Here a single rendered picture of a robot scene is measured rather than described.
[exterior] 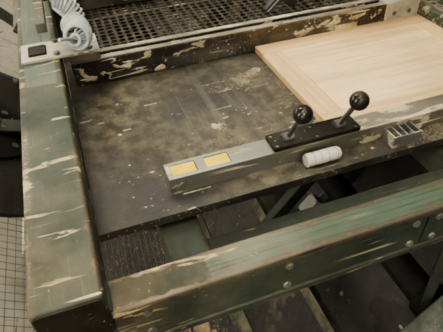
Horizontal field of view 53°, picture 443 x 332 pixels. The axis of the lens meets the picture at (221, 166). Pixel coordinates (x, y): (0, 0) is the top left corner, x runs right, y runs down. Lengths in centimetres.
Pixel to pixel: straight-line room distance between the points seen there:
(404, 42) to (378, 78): 23
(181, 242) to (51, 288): 28
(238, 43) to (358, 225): 72
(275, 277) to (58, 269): 34
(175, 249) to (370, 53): 81
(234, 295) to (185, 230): 18
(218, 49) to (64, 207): 72
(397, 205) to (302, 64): 57
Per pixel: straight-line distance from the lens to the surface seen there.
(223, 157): 90
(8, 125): 162
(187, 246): 84
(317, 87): 117
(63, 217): 76
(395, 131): 104
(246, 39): 134
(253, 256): 72
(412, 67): 132
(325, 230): 76
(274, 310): 285
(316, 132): 96
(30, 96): 108
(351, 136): 100
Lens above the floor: 209
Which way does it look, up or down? 37 degrees down
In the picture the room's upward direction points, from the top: 70 degrees counter-clockwise
